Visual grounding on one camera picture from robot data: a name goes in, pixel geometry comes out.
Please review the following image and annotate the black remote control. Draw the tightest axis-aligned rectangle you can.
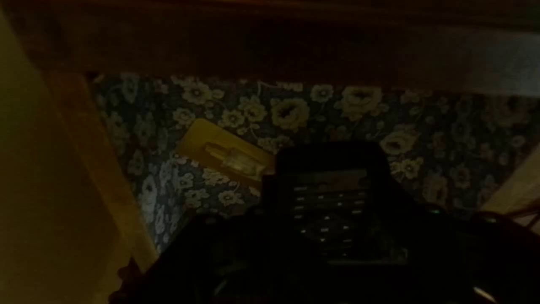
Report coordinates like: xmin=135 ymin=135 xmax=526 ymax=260
xmin=263 ymin=141 xmax=408 ymax=265

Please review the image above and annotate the yellow packet in drawer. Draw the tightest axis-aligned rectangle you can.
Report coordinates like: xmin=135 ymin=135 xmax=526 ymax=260
xmin=177 ymin=118 xmax=275 ymax=189

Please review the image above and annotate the dark wooden desk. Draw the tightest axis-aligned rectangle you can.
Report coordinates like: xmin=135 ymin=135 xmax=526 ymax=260
xmin=0 ymin=0 xmax=540 ymax=97

